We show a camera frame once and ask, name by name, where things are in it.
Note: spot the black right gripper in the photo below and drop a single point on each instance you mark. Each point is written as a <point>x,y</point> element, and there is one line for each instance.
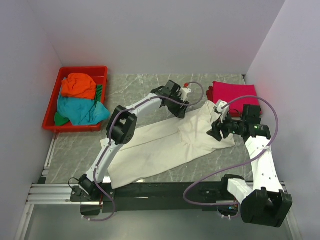
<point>217,127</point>

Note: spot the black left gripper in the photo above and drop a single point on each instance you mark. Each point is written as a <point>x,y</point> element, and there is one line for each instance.
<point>178,112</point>

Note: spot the white t shirt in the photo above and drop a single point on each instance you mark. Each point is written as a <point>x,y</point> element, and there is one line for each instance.
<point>165,145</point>

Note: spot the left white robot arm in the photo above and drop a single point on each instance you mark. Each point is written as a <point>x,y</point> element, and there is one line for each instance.
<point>122,126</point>

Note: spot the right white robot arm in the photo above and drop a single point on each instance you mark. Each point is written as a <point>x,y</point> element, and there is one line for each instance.
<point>266,203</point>

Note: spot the dark red folded t shirt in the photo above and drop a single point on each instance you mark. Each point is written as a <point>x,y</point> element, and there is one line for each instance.
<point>210,93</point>

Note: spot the pink folded t shirt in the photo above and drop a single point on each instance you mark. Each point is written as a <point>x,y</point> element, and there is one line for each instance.
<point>228,92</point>

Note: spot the red plastic bin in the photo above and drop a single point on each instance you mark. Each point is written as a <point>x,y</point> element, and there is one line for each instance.
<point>98,74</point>

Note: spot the light blue t shirt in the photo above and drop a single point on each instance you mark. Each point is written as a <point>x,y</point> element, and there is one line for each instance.
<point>80,110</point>

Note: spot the orange t shirt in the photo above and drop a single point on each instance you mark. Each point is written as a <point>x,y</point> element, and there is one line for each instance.
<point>78,85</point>

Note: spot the black base bar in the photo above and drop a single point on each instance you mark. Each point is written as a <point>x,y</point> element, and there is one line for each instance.
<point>156,197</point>

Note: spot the green t shirt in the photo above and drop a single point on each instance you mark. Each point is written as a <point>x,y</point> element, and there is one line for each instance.
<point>61,120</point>

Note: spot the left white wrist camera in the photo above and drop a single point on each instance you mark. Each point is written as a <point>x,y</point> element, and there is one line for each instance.
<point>185,91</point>

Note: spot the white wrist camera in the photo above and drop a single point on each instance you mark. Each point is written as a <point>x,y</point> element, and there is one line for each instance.
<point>222,108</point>
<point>185,91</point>

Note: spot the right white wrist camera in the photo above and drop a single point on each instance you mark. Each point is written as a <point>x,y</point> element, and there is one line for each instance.
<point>222,108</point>

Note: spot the aluminium rail frame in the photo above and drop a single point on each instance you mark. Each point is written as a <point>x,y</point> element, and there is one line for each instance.
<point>43,194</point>

